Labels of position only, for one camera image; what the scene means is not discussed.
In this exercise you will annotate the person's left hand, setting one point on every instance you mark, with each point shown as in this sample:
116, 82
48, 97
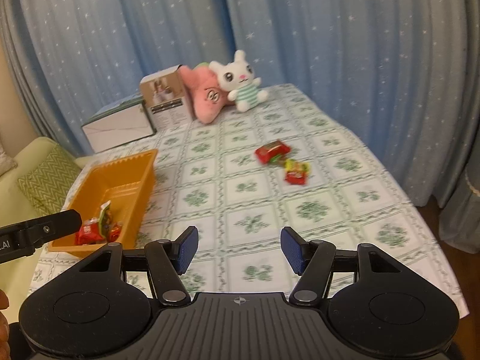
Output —
3, 315

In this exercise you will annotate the pale green sofa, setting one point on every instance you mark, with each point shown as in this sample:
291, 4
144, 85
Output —
22, 210

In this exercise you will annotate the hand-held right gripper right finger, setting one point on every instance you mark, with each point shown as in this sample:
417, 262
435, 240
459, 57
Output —
292, 249

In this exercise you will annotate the orange plastic tray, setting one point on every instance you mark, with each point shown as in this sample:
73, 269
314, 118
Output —
112, 180

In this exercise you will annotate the small red candy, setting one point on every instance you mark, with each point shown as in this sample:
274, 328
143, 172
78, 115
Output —
115, 232

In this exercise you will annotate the yellow red snack packet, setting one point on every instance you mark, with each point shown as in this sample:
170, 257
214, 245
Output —
298, 165

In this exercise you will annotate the tan upright product box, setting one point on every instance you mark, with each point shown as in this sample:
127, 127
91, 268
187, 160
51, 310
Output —
167, 97

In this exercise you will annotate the blue star-print curtain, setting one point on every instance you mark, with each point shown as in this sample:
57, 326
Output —
356, 45
112, 33

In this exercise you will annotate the green zigzag pillow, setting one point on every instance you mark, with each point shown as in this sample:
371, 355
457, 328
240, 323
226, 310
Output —
48, 180

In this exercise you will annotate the white rabbit plush toy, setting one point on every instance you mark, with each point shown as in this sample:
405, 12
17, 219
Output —
240, 82

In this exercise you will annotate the large red snack packet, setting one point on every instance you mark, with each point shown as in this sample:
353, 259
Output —
272, 151

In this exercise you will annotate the pink plush toy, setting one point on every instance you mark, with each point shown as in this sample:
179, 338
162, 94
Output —
206, 93

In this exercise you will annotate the red white-label snack packet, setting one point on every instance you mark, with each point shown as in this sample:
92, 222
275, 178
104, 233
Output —
88, 232

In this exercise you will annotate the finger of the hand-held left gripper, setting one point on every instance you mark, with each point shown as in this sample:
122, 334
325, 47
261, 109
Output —
60, 223

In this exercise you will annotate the red candy packet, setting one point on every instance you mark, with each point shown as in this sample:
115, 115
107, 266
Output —
296, 178

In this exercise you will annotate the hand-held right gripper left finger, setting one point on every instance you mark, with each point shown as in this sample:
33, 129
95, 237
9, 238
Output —
187, 249

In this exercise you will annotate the flat white cardboard box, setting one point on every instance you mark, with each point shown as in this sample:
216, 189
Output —
120, 127

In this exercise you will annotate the green-edged colourful snack packet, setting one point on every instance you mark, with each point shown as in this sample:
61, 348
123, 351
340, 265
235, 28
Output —
107, 215

